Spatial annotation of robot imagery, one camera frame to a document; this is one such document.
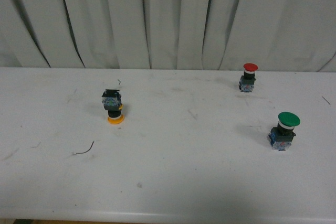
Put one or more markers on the green push button switch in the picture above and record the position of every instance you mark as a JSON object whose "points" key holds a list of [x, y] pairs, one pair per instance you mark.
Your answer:
{"points": [[281, 136]]}

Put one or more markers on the yellow push button switch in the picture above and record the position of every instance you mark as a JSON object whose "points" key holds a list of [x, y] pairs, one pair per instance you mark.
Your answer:
{"points": [[111, 100]]}

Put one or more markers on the red push button switch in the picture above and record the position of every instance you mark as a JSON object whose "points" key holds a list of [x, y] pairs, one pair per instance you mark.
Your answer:
{"points": [[247, 80]]}

